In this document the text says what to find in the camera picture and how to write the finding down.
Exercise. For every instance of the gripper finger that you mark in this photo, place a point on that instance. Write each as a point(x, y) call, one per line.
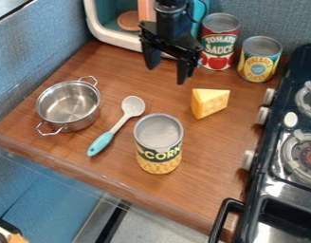
point(151, 57)
point(183, 71)

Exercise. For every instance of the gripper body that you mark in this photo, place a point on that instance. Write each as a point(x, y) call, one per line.
point(170, 30)

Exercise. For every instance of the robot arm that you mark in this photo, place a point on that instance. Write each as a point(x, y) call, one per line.
point(170, 3)

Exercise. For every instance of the yellow toy cheese wedge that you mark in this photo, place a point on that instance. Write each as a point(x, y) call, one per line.
point(208, 102)

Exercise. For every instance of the red tomato sauce can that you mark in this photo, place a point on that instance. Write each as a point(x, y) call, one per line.
point(219, 41)

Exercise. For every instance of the toy microwave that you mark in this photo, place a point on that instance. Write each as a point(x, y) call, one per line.
point(120, 22)

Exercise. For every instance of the yellow pineapple can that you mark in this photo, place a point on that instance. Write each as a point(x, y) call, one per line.
point(258, 59)

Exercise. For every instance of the yellow corn can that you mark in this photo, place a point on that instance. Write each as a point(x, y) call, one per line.
point(159, 144)

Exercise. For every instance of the silver pot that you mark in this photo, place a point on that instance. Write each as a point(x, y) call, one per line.
point(68, 105)

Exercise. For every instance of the toy stove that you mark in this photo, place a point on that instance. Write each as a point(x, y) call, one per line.
point(284, 152)

